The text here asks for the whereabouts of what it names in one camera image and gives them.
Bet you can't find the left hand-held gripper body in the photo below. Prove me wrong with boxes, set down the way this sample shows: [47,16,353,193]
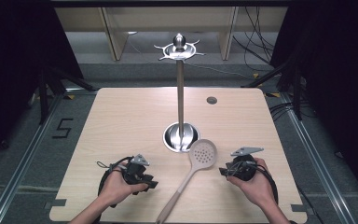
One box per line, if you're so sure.
[121,153,151,189]

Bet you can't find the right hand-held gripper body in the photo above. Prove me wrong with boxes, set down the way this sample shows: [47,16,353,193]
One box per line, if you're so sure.
[227,147,265,183]

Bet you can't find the beige slotted spoon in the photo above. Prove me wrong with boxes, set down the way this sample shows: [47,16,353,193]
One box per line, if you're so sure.
[155,138,218,224]

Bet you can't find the stainless steel utensil rack stand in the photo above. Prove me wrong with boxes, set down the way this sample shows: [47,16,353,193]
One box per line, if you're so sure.
[153,33,206,154]

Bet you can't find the person's right hand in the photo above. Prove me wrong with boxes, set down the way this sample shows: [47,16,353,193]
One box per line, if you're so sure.
[226,157,277,209]

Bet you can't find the person's left hand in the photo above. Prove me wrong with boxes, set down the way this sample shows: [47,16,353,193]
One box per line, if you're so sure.
[98,168,149,208]

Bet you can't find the black metal tripod stand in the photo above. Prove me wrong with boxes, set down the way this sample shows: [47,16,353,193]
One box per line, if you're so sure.
[241,52,307,121]
[27,63,98,126]

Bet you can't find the black curtain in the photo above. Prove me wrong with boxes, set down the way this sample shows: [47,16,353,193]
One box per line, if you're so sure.
[0,0,85,171]
[269,0,358,200]

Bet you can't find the light wooden shelf unit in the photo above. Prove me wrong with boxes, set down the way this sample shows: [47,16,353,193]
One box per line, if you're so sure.
[54,6,289,63]

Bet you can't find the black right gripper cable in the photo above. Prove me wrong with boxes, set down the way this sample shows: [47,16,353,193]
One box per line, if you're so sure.
[248,161,280,207]

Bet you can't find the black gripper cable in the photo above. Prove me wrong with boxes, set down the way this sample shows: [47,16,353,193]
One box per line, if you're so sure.
[95,156,134,224]
[248,161,280,207]

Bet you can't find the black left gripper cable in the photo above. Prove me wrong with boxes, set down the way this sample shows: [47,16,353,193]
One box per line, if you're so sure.
[95,156,134,224]

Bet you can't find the black cables by rail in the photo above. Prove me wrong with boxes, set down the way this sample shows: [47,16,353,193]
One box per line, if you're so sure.
[268,101,316,122]

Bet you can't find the aluminium floor rail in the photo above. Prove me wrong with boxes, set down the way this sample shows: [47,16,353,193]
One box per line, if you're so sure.
[262,90,357,224]
[0,88,98,224]

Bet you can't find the black floor cables bundle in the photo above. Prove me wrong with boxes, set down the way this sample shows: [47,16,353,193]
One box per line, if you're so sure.
[231,6,278,73]

